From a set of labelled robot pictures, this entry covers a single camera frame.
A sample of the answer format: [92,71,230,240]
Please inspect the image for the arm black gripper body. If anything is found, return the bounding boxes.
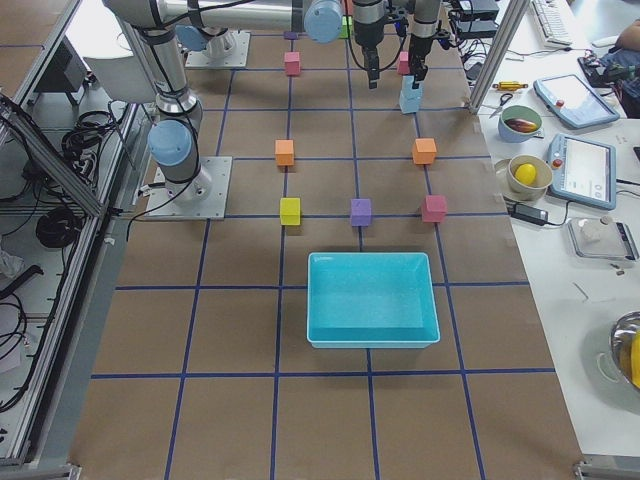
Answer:
[408,22,450,75]
[352,0,405,70]

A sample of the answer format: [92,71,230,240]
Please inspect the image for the light blue foam block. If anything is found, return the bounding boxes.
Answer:
[401,75,424,99]

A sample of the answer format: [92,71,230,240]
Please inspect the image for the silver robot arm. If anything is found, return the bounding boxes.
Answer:
[165,1,447,90]
[104,1,346,129]

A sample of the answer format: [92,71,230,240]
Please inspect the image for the pink foam block far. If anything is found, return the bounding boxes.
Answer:
[396,51,410,76]

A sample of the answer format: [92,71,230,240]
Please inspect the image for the pink foam block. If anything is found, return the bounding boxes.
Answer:
[421,195,448,223]
[396,51,410,76]
[284,51,301,77]

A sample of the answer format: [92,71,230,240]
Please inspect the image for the green foam block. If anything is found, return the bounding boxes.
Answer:
[338,15,353,40]

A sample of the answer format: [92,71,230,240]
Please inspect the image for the pink foam block near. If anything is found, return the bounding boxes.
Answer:
[284,51,301,77]

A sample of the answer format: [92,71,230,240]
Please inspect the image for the orange foam block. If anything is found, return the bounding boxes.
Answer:
[274,139,295,167]
[412,138,437,165]

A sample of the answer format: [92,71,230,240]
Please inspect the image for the gold metal cylinder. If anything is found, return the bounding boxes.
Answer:
[492,81,529,92]

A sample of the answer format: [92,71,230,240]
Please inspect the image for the black scissors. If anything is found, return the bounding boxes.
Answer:
[490,92,513,118]

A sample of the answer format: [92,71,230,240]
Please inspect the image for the green bowl with fruit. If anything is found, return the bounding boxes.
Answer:
[498,105,542,143]

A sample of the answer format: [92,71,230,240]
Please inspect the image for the blue teach pendant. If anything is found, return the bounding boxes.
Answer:
[547,134,617,211]
[533,74,620,129]

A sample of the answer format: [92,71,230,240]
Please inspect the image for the cream bowl with lemon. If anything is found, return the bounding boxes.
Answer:
[506,155,553,201]

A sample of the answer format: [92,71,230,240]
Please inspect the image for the yellow foam block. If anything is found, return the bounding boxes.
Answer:
[279,197,302,226]

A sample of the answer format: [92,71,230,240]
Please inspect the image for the black power adapter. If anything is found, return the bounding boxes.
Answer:
[509,202,548,226]

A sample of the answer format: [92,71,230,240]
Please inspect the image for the turquoise plastic tray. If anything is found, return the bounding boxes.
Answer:
[307,252,441,349]

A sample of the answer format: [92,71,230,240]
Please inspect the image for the kitchen scale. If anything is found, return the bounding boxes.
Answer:
[567,217,639,261]

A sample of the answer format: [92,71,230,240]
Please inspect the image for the steel bowl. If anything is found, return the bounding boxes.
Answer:
[609,311,639,392]

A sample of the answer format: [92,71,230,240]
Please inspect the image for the aluminium frame post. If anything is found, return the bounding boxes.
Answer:
[468,0,528,114]

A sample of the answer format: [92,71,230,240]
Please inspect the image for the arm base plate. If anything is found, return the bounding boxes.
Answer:
[184,30,251,70]
[145,156,233,221]

